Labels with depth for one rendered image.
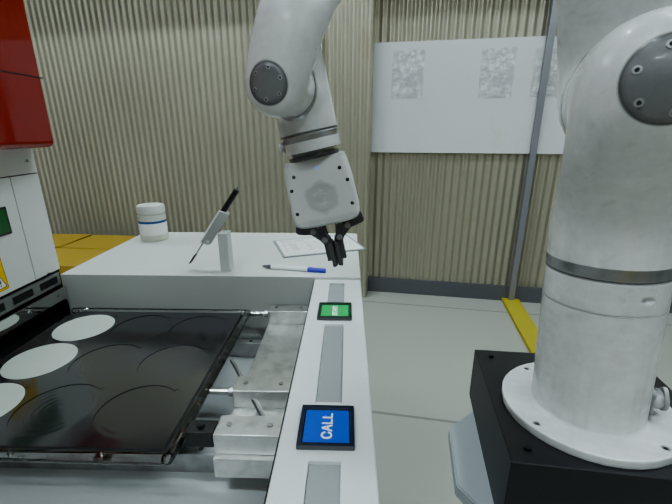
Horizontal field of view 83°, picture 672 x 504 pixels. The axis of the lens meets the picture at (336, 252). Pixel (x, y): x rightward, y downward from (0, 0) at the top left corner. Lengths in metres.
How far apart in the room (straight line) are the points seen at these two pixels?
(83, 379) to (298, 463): 0.40
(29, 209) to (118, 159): 2.87
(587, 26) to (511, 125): 2.43
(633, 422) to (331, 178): 0.46
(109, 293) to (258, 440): 0.54
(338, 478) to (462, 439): 0.29
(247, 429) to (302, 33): 0.46
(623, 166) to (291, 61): 0.34
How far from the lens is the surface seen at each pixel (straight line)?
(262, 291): 0.81
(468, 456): 0.63
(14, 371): 0.78
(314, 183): 0.55
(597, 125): 0.39
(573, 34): 0.54
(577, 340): 0.49
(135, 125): 3.63
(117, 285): 0.92
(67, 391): 0.69
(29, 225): 0.92
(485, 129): 2.92
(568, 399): 0.53
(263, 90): 0.48
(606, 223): 0.45
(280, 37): 0.47
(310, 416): 0.44
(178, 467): 0.61
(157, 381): 0.65
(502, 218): 3.04
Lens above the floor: 1.25
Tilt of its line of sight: 18 degrees down
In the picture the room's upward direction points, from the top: straight up
